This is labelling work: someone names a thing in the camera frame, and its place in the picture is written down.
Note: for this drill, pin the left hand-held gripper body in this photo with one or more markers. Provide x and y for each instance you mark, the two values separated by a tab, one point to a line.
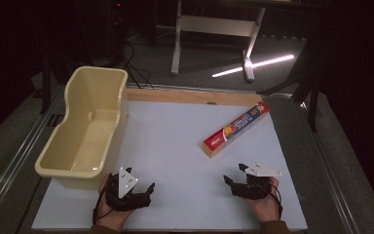
125	183

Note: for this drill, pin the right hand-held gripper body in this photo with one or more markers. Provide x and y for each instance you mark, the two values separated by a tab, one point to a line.
256	182

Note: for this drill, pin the person's right hand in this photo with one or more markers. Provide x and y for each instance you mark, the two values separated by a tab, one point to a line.
266	206

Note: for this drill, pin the person's left hand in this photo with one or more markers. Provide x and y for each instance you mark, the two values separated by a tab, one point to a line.
115	219

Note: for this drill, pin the long red blue cardboard box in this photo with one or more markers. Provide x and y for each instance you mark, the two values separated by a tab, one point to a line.
237	128

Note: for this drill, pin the cream plastic tub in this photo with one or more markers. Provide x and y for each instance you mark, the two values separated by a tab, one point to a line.
87	136

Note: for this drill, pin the wooden board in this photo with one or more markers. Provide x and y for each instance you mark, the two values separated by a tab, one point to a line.
188	96

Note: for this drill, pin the black stand legs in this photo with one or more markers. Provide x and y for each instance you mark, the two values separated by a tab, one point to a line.
311	97

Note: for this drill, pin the dark equipment tower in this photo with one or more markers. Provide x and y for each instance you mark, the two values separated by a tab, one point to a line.
117	29

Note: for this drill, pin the white metal stand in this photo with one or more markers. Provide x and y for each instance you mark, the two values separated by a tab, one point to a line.
217	26

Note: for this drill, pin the metal floor rail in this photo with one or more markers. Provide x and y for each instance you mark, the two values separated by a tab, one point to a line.
16	162
331	175

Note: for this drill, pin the dark metal post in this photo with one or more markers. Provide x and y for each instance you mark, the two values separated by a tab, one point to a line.
46	84

